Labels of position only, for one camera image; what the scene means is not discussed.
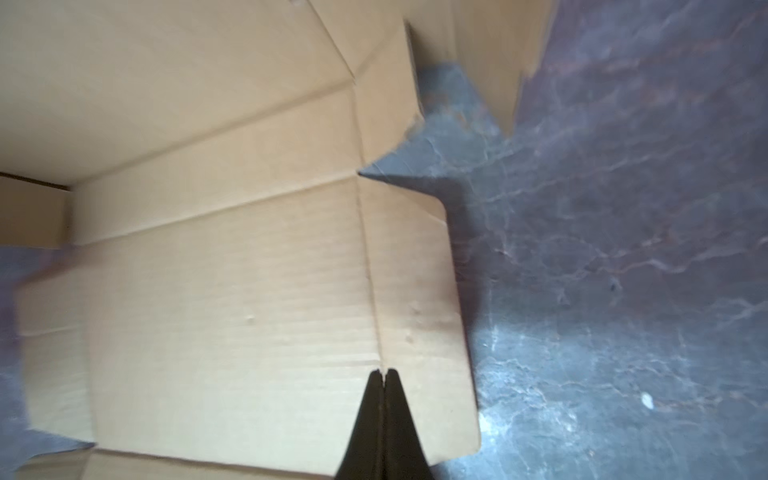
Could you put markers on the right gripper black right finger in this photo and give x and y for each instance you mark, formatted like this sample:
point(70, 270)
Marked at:
point(403, 457)

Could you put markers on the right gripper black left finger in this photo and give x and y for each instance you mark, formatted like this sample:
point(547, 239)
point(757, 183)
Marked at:
point(364, 458)

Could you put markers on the brown cardboard box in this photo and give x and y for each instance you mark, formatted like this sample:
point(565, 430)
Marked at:
point(234, 279)

